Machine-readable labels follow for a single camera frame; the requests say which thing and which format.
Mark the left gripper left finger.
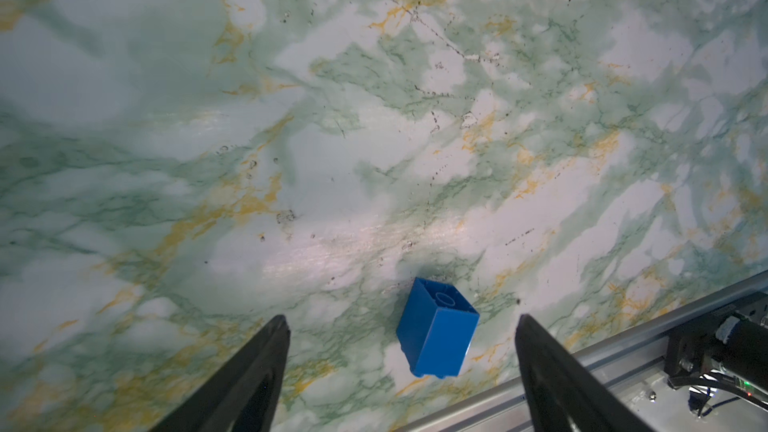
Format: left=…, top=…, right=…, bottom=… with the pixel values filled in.
left=152, top=315, right=291, bottom=431

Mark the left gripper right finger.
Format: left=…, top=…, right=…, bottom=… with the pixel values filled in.
left=515, top=314, right=651, bottom=432

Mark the blue lego brick bottom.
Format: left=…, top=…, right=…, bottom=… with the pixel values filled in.
left=396, top=278, right=480, bottom=379

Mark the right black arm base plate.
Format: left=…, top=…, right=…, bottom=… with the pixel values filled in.
left=664, top=292, right=767, bottom=418

